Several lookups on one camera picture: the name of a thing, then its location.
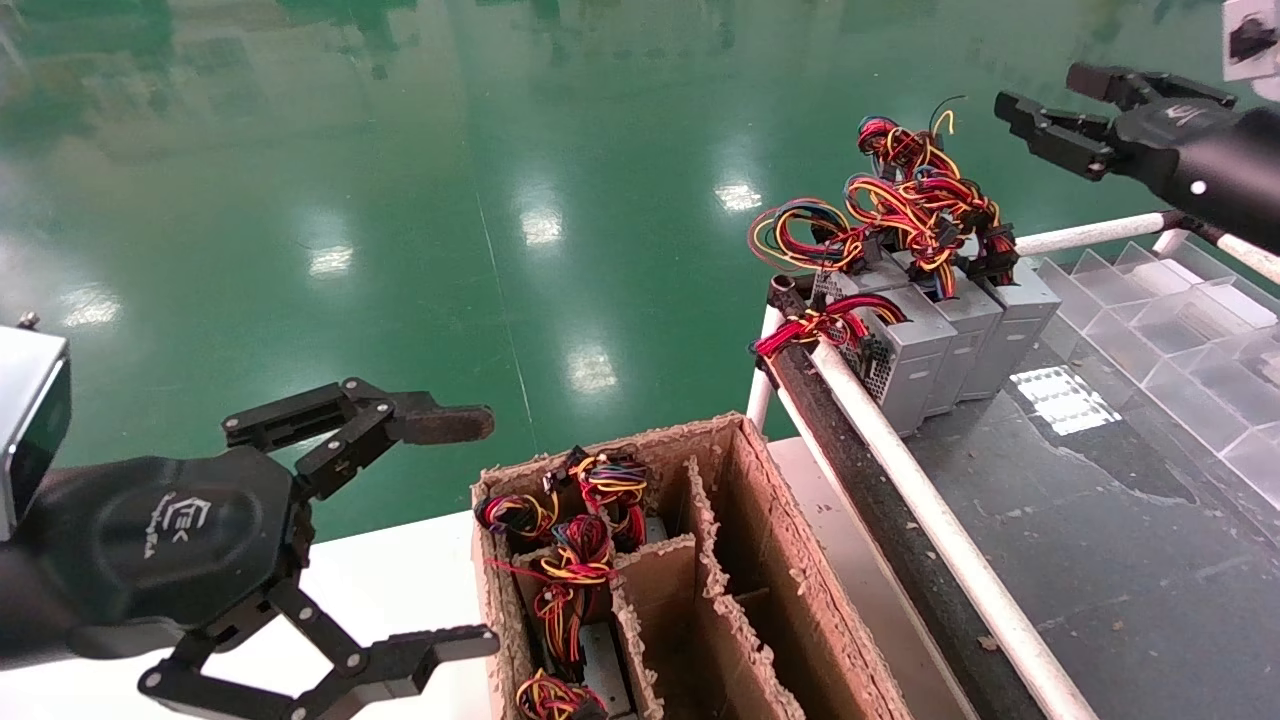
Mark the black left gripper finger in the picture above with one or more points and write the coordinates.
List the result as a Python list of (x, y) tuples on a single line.
[(450, 423)]

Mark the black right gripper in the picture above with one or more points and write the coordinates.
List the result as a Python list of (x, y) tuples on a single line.
[(1220, 160)]

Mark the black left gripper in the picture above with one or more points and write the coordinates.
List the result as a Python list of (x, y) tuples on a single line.
[(170, 530)]

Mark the grey power supply unit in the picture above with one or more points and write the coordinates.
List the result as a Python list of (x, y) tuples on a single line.
[(603, 670), (965, 350), (1015, 340), (656, 530)]

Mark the short white pipe stub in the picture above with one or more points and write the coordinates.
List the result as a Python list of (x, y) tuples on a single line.
[(1170, 245)]

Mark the black pipe joint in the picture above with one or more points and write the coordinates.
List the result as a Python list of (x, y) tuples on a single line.
[(785, 292), (1205, 236)]

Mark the corrugated cardboard divider insert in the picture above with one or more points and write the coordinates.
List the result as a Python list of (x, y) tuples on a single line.
[(660, 590)]

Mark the clear acrylic divider tray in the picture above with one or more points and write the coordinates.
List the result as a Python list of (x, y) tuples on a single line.
[(1180, 360)]

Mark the grey power supply vented side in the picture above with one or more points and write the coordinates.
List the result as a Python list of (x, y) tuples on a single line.
[(920, 365)]

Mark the white pipe leg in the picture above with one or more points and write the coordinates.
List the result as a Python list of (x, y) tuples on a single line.
[(760, 400)]

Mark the brown cardboard box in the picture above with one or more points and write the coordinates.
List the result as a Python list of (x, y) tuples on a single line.
[(780, 560)]

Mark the dark conveyor belt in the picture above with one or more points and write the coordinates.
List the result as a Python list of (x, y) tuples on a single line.
[(1100, 560)]

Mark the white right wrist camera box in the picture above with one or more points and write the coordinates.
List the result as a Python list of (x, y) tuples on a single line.
[(1235, 70)]

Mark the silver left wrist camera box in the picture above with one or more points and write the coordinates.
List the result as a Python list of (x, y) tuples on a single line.
[(25, 420)]

